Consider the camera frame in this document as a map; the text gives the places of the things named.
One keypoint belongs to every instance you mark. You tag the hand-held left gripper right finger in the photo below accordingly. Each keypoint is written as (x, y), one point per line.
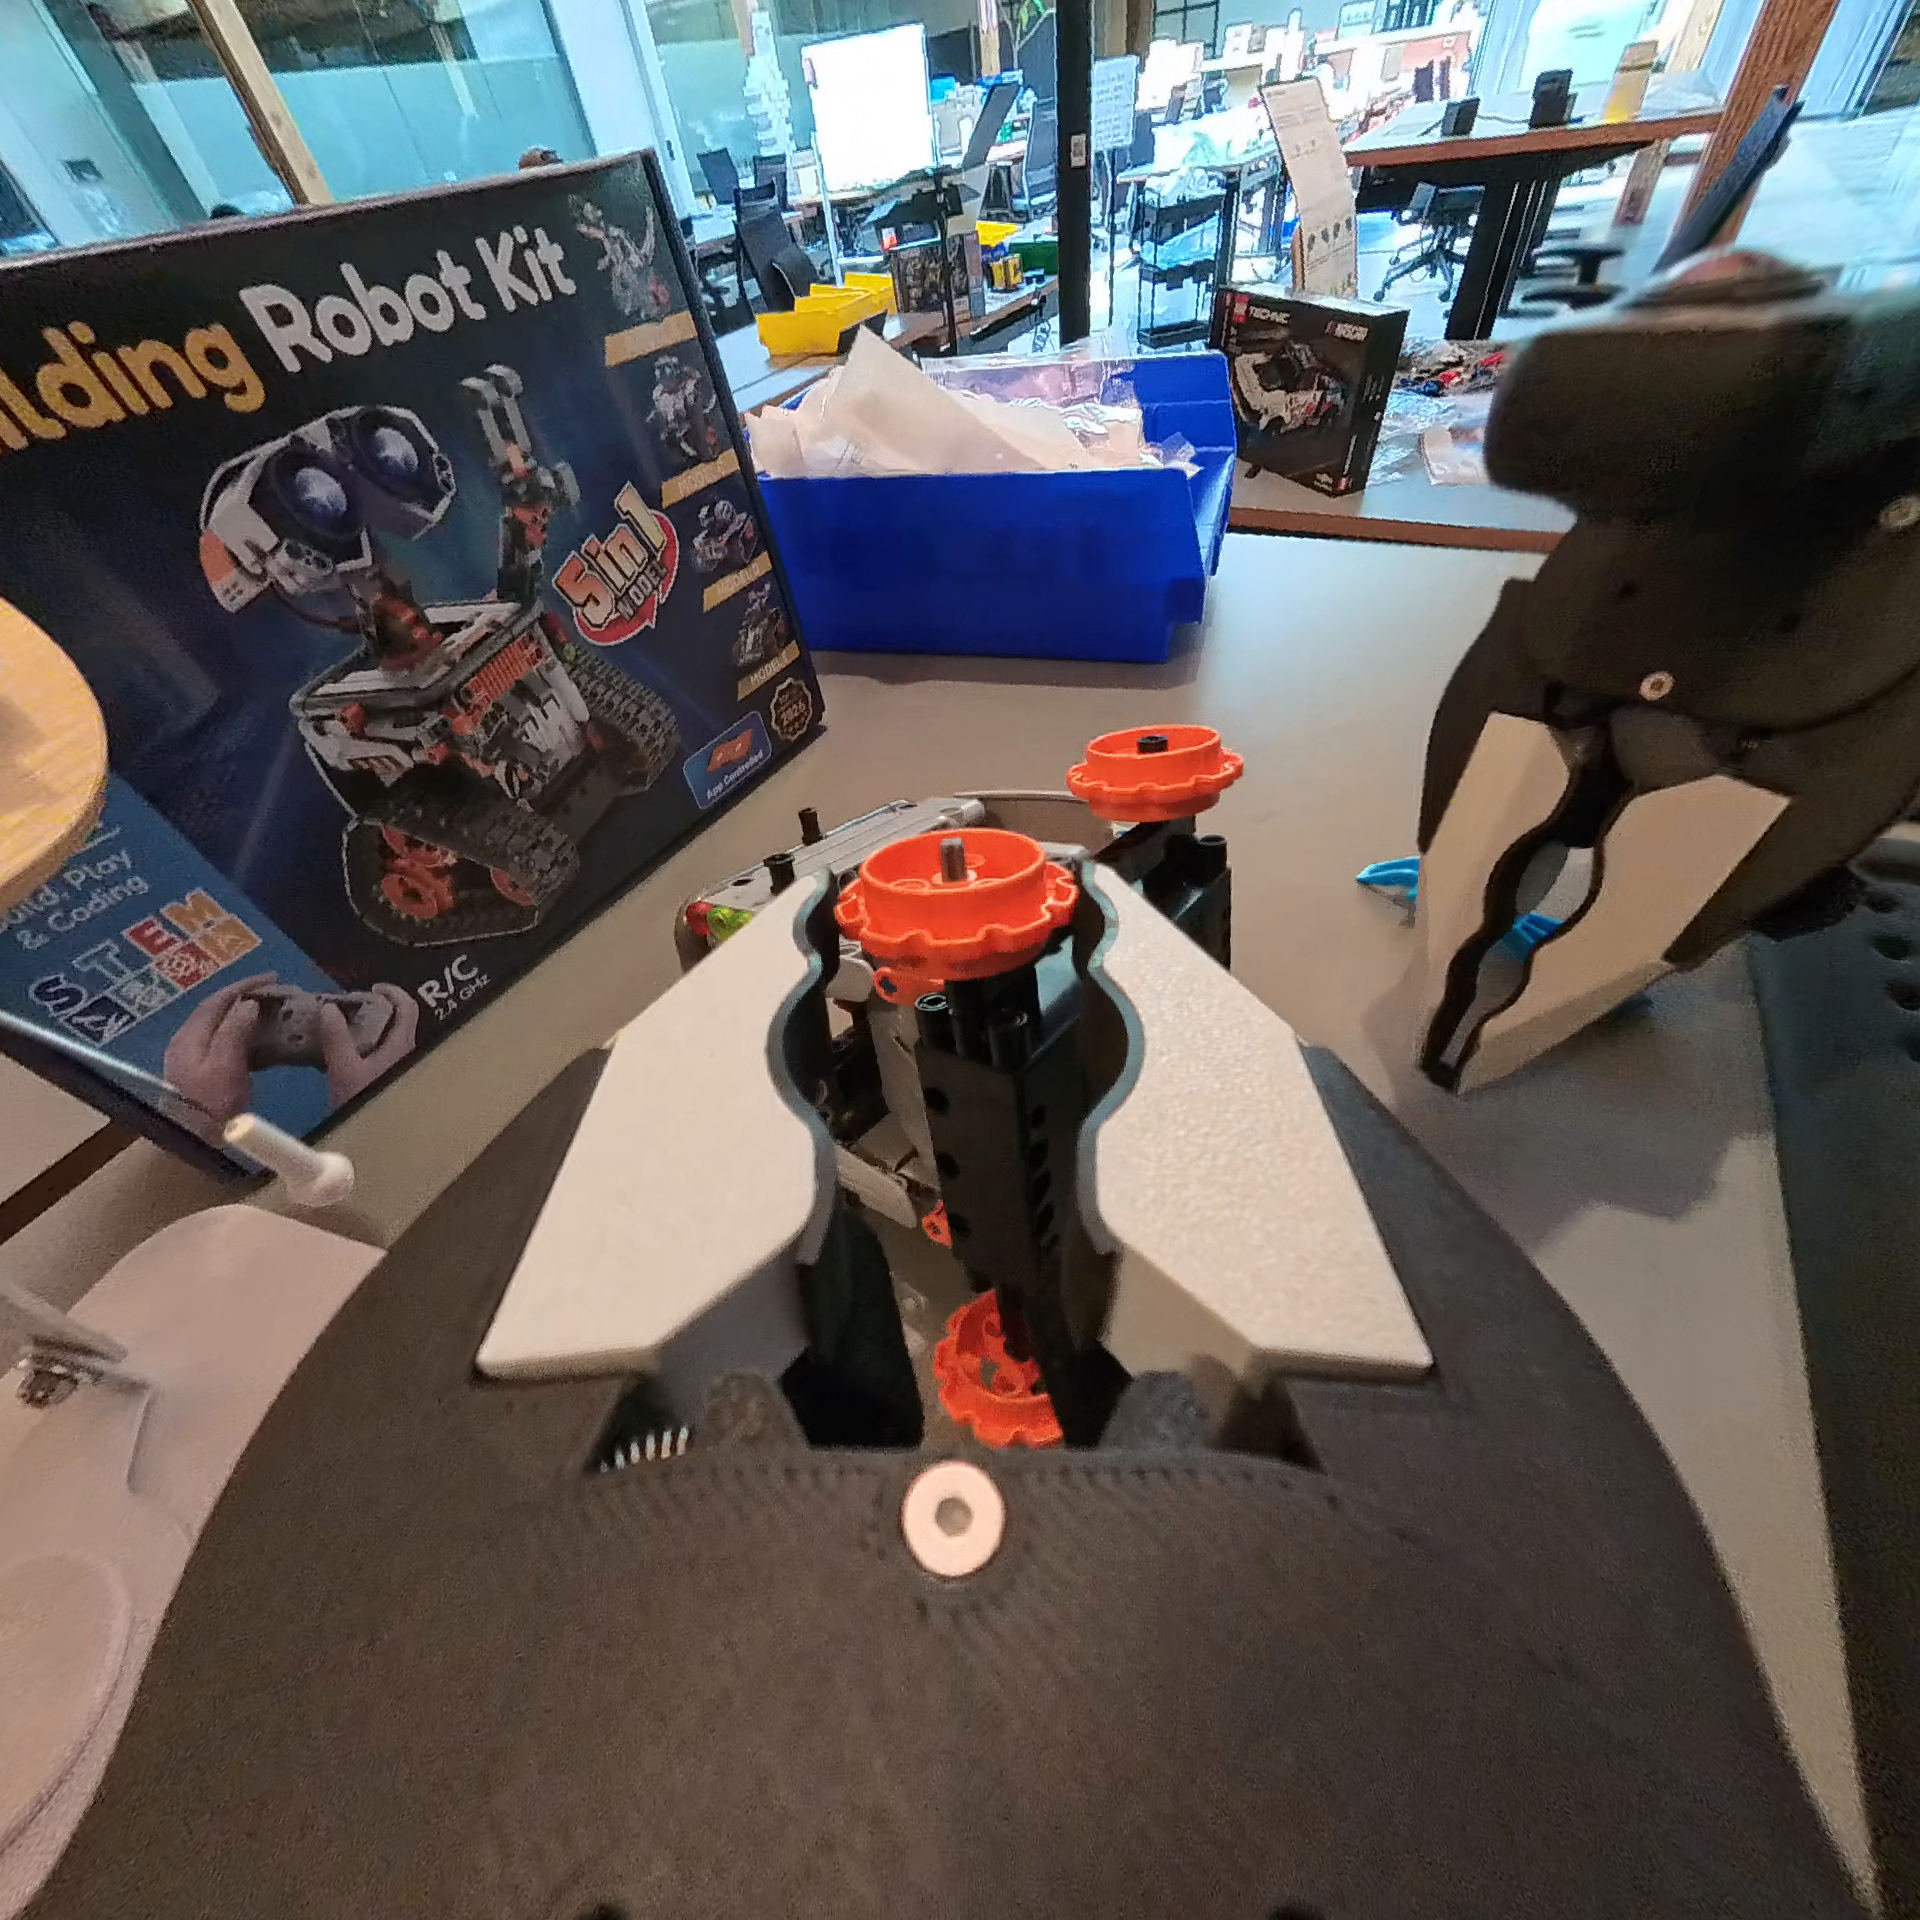
(1245, 1200)

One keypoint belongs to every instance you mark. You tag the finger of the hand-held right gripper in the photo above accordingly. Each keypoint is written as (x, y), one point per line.
(1635, 914)
(1477, 839)

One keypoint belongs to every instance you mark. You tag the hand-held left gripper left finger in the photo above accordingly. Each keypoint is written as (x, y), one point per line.
(661, 1200)

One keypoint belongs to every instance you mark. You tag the toy robot model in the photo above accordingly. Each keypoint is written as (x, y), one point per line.
(991, 1108)

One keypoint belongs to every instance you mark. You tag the blue plastic separator tool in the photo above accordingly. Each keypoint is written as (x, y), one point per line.
(1388, 879)

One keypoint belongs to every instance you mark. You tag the black car kit box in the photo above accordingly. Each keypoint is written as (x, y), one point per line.
(1306, 389)

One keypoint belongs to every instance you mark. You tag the dark perforated panel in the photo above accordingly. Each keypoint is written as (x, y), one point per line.
(1862, 1349)

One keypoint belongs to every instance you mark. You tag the wooden high table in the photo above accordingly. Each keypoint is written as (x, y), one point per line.
(1501, 148)

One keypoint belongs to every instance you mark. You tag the blue plastic bin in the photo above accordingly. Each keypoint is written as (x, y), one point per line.
(975, 569)

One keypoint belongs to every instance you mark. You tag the white standing sign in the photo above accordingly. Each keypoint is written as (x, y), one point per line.
(1308, 165)

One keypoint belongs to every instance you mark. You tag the clear plastic bags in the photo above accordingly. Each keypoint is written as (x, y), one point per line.
(901, 404)

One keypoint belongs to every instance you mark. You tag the robot kit box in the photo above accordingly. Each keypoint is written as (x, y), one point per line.
(452, 451)

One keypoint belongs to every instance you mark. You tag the yellow plastic bin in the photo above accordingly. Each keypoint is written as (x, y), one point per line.
(811, 323)

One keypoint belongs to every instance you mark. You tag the whiteboard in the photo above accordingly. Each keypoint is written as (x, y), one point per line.
(867, 105)

